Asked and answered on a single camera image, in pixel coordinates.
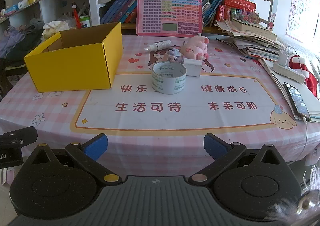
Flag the red books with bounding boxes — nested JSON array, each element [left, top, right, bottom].
[[215, 5, 237, 22]]

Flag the pink learning tablet board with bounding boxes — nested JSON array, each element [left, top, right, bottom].
[[136, 0, 203, 37]]

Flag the white spray bottle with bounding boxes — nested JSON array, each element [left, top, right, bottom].
[[144, 40, 172, 53]]

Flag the grey fluffy pompom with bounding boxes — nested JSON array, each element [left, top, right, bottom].
[[265, 186, 320, 226]]

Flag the red printed box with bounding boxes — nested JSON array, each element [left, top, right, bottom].
[[220, 0, 257, 12]]

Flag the white jar with green label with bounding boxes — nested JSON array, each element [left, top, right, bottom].
[[79, 15, 91, 28]]

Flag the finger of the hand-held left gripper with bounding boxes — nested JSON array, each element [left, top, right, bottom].
[[0, 127, 38, 151]]

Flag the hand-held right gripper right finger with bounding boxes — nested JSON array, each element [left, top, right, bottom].
[[188, 133, 292, 186]]

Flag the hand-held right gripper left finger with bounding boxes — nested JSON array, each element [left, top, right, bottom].
[[25, 133, 123, 187]]

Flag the white charger plug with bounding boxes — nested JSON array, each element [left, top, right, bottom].
[[184, 58, 202, 77]]

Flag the white notebook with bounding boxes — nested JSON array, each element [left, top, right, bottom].
[[259, 57, 320, 123]]

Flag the black smartphone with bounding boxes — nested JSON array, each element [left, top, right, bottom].
[[283, 82, 312, 121]]

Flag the white plugged-in adapter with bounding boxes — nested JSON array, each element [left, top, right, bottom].
[[278, 51, 290, 67]]

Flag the stack of papers and books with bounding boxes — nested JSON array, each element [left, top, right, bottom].
[[215, 17, 287, 62]]

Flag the red pen toy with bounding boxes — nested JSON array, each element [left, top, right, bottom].
[[71, 2, 82, 29]]

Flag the pile of clothes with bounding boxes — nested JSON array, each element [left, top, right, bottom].
[[0, 17, 45, 62]]

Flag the pink plush pig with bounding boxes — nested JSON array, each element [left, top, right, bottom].
[[180, 34, 210, 60]]

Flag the row of blue books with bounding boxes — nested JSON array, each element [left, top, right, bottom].
[[100, 0, 223, 28]]

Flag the white power strip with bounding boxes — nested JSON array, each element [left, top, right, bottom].
[[272, 62, 307, 84]]

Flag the purple blue toy car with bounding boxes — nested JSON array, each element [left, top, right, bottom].
[[164, 47, 183, 63]]

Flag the white tape roll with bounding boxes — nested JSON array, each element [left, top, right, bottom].
[[151, 62, 187, 95]]

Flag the colourful flower bouquet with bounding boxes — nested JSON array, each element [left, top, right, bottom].
[[235, 9, 262, 24]]

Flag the yellow cardboard box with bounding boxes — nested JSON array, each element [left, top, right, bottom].
[[24, 22, 123, 93]]

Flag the red and white cloth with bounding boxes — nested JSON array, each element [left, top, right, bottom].
[[289, 55, 320, 98]]

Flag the white crumpled tissue bag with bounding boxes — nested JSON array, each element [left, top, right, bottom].
[[42, 20, 72, 39]]

